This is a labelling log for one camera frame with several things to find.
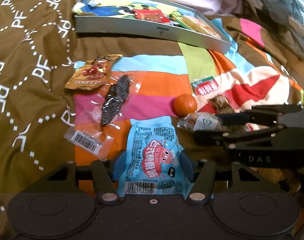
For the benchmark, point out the grey tray with cartoon lining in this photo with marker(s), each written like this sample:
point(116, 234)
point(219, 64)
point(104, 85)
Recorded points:
point(132, 31)

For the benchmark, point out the tangerine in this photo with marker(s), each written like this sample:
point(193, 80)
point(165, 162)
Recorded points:
point(185, 105)

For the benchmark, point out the red white snack packet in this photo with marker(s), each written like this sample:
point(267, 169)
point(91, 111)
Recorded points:
point(149, 15)

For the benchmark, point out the colourful cartoon bedsheet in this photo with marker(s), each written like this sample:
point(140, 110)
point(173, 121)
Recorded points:
point(154, 80)

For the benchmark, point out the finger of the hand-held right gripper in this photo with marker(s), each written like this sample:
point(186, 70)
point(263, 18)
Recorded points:
point(232, 118)
point(209, 137)

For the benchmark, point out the brown patterned quilt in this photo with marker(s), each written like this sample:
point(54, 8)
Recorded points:
point(29, 55)

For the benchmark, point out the gold red snack packet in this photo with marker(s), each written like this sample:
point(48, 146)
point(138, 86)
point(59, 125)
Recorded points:
point(92, 75)

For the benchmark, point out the yellow green snack packet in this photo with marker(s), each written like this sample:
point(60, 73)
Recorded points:
point(180, 20)

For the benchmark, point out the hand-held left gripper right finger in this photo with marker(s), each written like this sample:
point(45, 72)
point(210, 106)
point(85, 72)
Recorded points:
point(187, 165)

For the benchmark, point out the light blue sausage packet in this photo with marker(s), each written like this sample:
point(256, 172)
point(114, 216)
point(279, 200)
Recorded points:
point(149, 155)

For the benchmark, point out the quail egg packet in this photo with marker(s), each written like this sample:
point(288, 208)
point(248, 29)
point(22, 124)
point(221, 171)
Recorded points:
point(204, 86)

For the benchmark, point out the clear packet of brown snack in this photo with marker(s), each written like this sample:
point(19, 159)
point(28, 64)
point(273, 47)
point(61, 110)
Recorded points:
point(199, 121)

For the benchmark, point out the rice cracker packet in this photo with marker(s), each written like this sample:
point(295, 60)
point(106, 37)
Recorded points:
point(204, 27)

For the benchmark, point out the clear packet of black snack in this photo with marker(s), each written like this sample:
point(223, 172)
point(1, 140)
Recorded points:
point(114, 100)

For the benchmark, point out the clear bag of clothes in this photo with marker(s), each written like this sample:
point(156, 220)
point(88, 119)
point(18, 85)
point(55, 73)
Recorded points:
point(292, 10)

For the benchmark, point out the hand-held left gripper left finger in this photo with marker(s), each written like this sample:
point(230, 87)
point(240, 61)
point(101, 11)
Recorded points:
point(119, 162)

